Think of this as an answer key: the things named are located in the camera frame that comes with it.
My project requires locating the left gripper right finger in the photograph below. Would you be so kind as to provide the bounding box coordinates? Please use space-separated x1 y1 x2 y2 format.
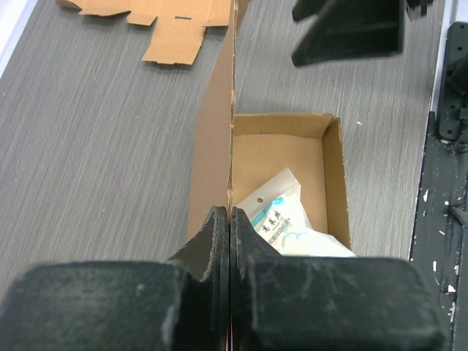
230 208 447 350

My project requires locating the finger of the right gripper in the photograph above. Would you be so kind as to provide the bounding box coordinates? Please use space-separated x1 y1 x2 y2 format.
291 0 406 67

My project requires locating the large brown cardboard box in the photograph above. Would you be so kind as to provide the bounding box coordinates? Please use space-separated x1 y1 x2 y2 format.
187 1 350 246

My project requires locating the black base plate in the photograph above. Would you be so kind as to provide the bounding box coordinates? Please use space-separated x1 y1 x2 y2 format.
409 21 467 350

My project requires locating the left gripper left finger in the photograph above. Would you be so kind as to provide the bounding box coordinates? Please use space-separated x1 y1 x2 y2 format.
1 207 229 350

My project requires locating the white plastic packet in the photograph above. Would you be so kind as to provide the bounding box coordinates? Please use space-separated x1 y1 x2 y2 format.
236 168 355 257

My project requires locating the flat cardboard box blank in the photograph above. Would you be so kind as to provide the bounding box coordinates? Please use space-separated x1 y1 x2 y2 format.
56 0 238 65

